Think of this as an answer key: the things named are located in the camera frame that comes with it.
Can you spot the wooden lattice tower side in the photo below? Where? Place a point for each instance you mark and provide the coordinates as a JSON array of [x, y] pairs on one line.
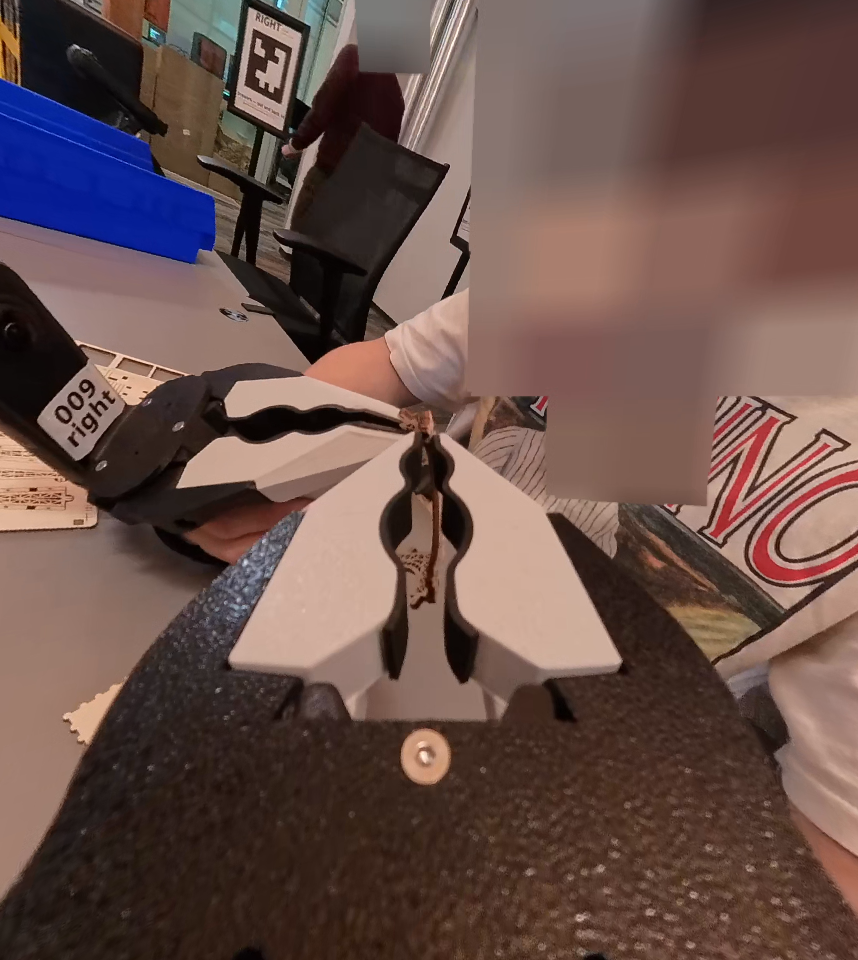
[[415, 574]]

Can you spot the person's right hand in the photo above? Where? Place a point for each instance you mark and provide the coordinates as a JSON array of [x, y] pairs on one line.
[[249, 532]]

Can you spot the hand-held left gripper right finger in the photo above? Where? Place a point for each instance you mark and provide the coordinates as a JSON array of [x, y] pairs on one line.
[[534, 592]]

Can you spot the round desk grommet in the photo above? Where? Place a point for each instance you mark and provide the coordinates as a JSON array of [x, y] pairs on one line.
[[234, 314]]

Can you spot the framed wall sign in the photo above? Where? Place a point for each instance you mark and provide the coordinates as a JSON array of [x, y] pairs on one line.
[[462, 225]]

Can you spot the cardboard boxes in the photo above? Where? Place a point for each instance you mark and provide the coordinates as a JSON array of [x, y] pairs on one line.
[[189, 97]]

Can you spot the black office chair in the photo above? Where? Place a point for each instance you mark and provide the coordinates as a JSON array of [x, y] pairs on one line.
[[384, 195]]

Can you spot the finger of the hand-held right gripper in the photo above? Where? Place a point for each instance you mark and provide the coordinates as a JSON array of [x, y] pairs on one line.
[[294, 465], [294, 394]]

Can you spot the person's right forearm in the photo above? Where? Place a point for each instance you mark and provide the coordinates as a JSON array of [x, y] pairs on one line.
[[354, 371]]

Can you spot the wooden sheet with rectangular cutouts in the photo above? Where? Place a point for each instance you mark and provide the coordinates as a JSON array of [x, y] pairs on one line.
[[144, 379]]

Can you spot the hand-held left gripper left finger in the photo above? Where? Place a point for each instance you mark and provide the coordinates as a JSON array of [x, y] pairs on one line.
[[316, 592]]

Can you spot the wooden piece with jagged edges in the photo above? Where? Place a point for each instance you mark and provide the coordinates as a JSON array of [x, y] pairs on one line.
[[95, 716]]

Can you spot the black-white marker sign on stand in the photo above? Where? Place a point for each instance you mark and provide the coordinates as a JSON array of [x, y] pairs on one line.
[[267, 67]]

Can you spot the blue plastic bin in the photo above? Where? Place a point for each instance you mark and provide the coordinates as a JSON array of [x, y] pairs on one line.
[[61, 195]]

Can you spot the black monitor on arm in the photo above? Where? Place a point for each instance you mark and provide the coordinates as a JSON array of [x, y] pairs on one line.
[[99, 60]]

